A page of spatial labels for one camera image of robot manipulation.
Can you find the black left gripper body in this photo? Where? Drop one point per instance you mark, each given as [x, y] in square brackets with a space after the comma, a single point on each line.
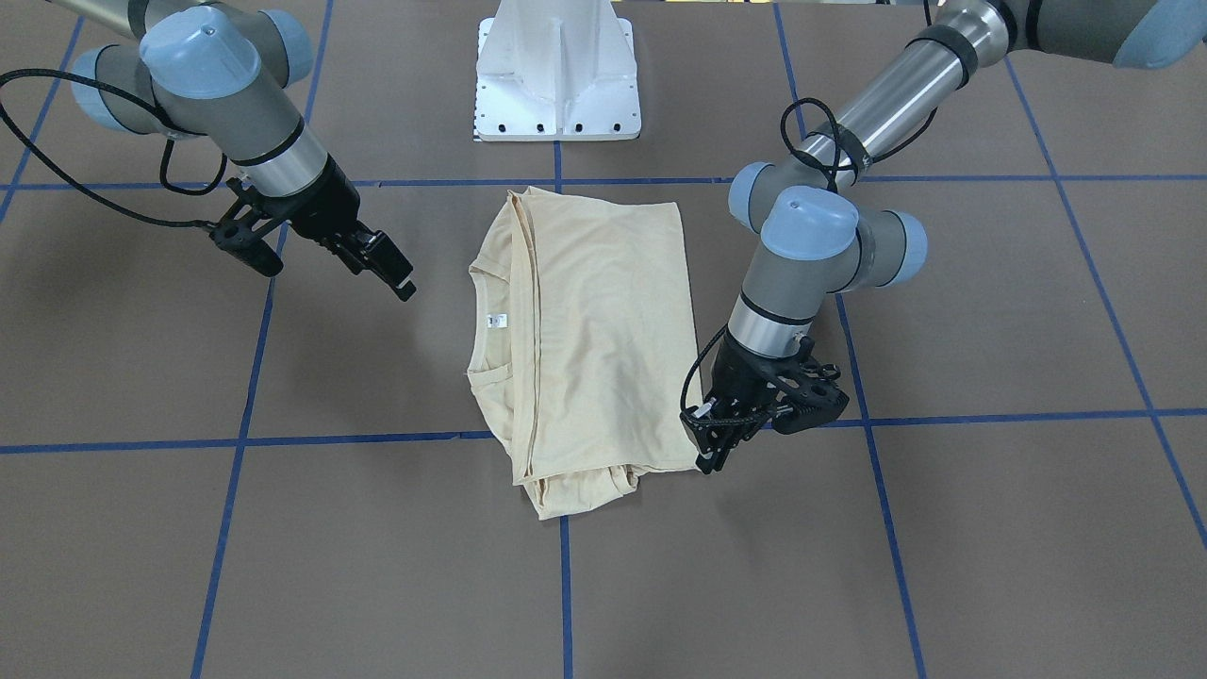
[742, 376]

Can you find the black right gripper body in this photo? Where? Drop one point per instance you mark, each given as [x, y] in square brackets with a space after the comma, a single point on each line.
[327, 207]

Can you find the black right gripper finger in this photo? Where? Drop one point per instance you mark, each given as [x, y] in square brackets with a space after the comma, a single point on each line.
[403, 288]

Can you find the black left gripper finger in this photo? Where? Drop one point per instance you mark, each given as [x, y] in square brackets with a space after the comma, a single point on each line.
[712, 459]

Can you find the beige long-sleeve printed shirt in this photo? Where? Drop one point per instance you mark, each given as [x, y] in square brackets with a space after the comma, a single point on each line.
[584, 335]

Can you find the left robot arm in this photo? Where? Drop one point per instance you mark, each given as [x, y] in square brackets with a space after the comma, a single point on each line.
[814, 242]

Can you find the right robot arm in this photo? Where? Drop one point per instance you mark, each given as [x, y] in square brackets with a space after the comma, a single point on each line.
[206, 69]

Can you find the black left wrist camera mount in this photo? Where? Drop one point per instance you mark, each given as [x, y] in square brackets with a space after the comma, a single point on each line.
[809, 396]

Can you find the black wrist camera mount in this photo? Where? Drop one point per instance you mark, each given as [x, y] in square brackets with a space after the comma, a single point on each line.
[809, 396]
[241, 230]

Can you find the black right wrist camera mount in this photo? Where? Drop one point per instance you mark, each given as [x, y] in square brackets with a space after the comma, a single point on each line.
[241, 230]

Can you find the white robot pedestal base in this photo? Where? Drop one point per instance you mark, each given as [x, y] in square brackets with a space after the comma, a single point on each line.
[556, 71]

